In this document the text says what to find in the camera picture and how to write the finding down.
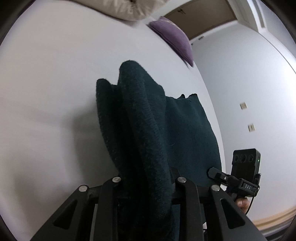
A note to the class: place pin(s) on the white bed mattress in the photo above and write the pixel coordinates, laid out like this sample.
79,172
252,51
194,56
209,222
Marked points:
51,142

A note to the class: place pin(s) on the dark green knitted garment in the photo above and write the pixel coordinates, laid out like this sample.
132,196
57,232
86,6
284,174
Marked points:
148,135

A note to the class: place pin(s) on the purple cushion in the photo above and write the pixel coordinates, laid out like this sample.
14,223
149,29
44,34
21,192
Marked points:
174,37

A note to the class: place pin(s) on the right hand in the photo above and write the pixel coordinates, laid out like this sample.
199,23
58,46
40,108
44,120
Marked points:
243,204

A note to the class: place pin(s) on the brown wooden door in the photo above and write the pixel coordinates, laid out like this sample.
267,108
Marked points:
198,17

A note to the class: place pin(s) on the black camera box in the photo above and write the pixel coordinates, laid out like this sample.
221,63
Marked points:
245,164

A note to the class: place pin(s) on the lower wall socket plate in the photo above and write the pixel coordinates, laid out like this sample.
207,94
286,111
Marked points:
251,127

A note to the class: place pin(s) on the upper wall switch plate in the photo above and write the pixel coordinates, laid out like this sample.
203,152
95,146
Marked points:
243,106

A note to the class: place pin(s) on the beige folded duvet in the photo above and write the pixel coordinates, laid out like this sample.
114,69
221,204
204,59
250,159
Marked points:
124,10

